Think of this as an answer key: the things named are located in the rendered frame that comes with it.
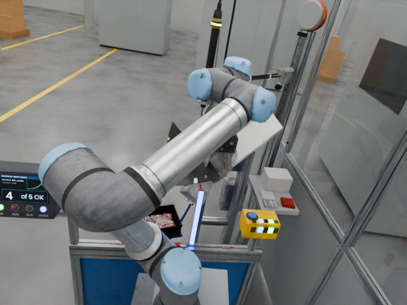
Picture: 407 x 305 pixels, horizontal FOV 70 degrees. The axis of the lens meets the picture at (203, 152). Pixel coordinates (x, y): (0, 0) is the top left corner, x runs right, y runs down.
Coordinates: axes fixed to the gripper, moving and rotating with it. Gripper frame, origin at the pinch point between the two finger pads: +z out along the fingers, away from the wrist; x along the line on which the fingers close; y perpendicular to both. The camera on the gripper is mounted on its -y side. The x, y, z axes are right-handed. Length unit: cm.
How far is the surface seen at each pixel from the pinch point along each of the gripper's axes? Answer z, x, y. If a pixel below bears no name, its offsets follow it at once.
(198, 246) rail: 57, 4, -15
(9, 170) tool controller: 17, -72, -12
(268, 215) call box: 36, 33, -15
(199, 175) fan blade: 25.8, 0.5, -29.6
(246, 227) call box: 38.0, 21.6, -9.7
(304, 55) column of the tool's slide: -24, 60, -88
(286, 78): -11, 51, -82
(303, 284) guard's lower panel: 90, 70, -18
